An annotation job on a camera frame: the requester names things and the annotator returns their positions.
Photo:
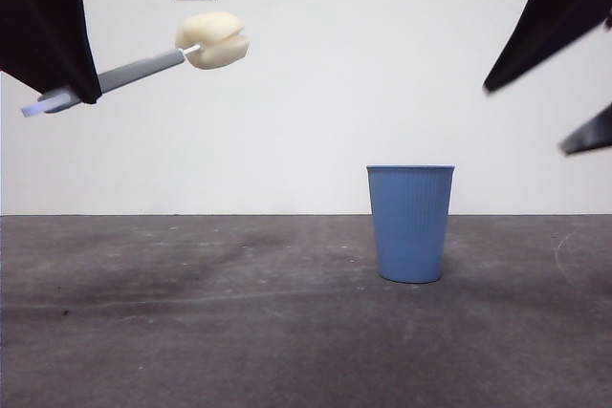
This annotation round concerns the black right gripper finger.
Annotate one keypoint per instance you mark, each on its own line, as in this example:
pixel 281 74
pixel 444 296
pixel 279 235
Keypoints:
pixel 593 135
pixel 564 21

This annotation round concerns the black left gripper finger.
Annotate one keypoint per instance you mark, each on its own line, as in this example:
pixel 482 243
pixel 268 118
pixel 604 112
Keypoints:
pixel 43 35

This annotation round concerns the blue ribbed plastic cup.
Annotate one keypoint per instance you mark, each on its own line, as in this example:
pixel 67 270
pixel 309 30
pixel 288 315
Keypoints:
pixel 411 226

